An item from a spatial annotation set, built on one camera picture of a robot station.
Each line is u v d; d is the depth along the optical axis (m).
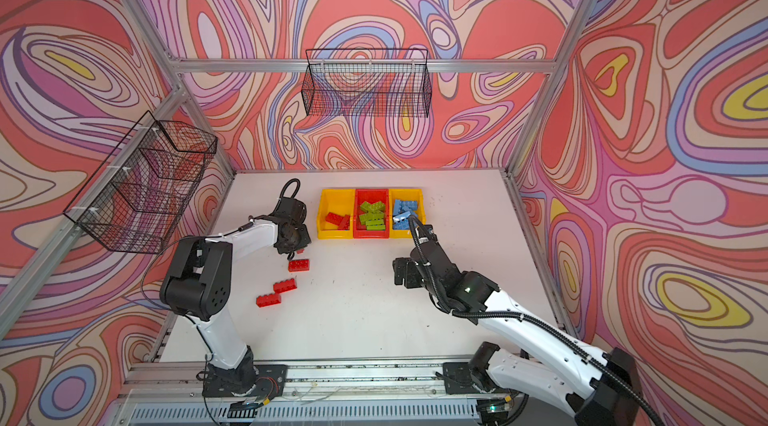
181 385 0.75
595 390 0.39
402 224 0.99
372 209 1.05
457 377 0.74
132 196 0.68
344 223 1.01
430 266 0.54
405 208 1.05
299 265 0.93
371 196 1.05
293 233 0.81
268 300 0.85
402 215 0.99
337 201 1.10
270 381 0.72
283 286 0.88
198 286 0.49
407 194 1.04
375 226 1.00
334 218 1.02
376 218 1.01
